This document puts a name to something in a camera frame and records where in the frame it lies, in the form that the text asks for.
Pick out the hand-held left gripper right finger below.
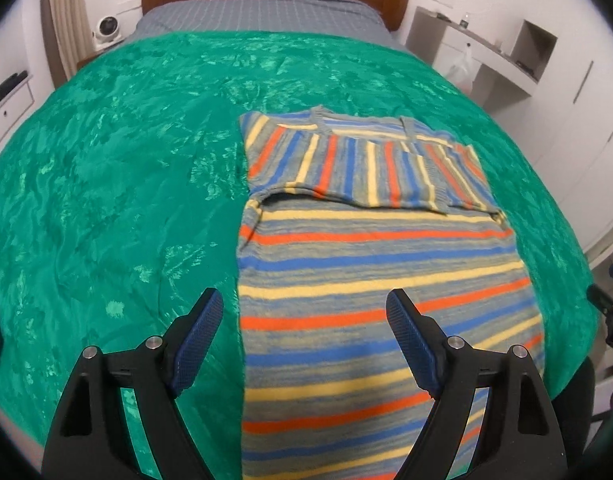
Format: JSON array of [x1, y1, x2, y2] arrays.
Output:
[[385, 287, 569, 480]]

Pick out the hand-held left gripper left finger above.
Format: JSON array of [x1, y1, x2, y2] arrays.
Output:
[[41, 287, 225, 480]]

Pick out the striped knit sweater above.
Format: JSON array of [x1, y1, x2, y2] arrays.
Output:
[[235, 105, 546, 480]]

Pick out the black clothes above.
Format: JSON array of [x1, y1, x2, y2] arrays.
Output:
[[0, 71, 30, 109]]

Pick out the white wardrobe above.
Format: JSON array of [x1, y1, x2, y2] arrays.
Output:
[[486, 10, 613, 261]]

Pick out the green blanket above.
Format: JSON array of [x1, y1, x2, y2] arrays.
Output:
[[0, 30, 599, 480]]

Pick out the white plastic bag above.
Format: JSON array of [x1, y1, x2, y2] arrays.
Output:
[[446, 44, 475, 92]]

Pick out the white desk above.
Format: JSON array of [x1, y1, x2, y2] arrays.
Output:
[[403, 6, 539, 111]]

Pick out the white drawer cabinet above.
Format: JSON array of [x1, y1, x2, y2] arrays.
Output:
[[0, 72, 37, 161]]

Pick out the brown nightstand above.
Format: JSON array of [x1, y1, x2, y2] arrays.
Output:
[[76, 42, 122, 69]]

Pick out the bed with grey sheet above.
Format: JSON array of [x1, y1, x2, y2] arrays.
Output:
[[124, 0, 407, 53]]

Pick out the beige curtain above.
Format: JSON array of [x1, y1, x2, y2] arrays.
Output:
[[41, 0, 94, 86]]

